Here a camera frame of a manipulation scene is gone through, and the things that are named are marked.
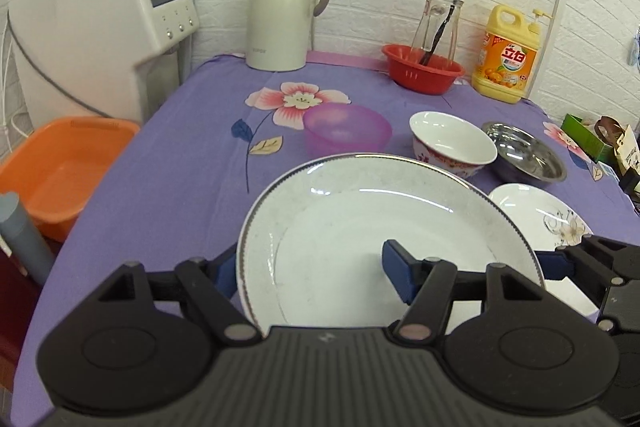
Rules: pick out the purple floral tablecloth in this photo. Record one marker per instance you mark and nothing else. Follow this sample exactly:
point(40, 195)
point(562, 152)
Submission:
point(175, 157)

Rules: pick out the white water dispenser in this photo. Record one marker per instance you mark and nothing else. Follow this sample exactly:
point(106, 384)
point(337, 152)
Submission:
point(85, 32)

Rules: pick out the white ceramic bowl red pattern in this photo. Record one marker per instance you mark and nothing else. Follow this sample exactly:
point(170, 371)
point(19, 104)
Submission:
point(450, 139)

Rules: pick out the purple plastic bowl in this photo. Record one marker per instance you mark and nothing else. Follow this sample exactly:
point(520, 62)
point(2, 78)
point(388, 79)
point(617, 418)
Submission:
point(345, 127)

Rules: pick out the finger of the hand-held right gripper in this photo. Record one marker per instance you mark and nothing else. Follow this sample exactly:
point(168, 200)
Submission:
point(556, 264)

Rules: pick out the large white plate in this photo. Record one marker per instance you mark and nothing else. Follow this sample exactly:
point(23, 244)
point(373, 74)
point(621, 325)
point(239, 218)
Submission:
point(325, 232)

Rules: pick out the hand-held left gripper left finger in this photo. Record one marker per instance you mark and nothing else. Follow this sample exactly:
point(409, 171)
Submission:
point(226, 277)

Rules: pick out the black stick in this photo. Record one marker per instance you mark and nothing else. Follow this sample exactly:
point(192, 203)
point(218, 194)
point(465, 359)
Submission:
point(442, 27)

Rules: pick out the brown and white package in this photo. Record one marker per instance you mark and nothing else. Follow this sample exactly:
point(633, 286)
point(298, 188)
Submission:
point(625, 147)

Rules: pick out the yellow detergent bottle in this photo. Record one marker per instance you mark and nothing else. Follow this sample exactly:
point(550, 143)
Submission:
point(505, 57)

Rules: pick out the grey pipe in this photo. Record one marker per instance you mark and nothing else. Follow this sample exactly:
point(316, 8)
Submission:
point(22, 237)

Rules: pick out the red plastic basket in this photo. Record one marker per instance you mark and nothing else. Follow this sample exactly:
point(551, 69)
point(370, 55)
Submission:
point(425, 74)

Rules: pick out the orange plastic basin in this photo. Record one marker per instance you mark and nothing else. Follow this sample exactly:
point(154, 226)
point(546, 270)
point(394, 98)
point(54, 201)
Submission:
point(60, 177)

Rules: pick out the stainless steel bowl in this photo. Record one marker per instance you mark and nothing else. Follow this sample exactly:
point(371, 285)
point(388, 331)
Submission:
point(530, 157)

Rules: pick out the cream thermos jug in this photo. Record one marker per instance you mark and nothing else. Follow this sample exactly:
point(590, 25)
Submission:
point(277, 12)

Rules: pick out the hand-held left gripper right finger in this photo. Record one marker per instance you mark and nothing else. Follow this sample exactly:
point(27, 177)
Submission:
point(397, 269)

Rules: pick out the white plate with floral print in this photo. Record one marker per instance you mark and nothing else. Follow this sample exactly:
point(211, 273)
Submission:
point(530, 212)

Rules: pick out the green box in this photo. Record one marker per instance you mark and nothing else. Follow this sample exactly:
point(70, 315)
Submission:
point(580, 132)

